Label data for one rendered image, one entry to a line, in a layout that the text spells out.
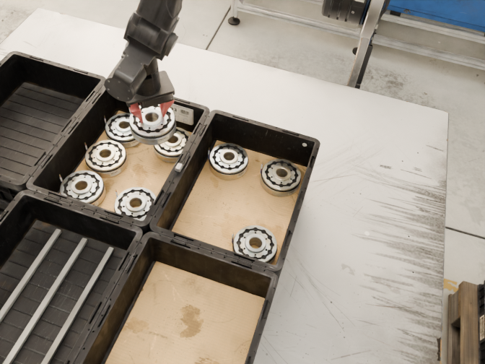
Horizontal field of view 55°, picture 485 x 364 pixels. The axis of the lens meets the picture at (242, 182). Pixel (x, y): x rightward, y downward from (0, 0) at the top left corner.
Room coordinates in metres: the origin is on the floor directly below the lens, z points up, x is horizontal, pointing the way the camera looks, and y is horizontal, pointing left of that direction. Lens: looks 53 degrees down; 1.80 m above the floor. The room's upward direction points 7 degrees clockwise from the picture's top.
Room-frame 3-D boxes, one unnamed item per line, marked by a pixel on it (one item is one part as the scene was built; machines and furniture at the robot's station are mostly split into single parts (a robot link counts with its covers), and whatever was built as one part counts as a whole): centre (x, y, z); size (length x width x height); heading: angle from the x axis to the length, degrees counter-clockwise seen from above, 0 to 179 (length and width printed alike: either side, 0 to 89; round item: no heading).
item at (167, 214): (0.67, 0.00, 0.87); 0.40 x 0.30 x 0.11; 168
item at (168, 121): (0.73, 0.22, 1.03); 0.10 x 0.10 x 0.01
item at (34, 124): (0.80, 0.59, 0.87); 0.40 x 0.30 x 0.11; 168
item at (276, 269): (0.67, 0.00, 0.92); 0.40 x 0.30 x 0.02; 168
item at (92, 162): (0.74, 0.36, 0.86); 0.10 x 0.10 x 0.01
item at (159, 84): (0.72, 0.22, 1.15); 0.10 x 0.07 x 0.07; 120
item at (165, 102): (0.73, 0.21, 1.08); 0.07 x 0.07 x 0.09; 30
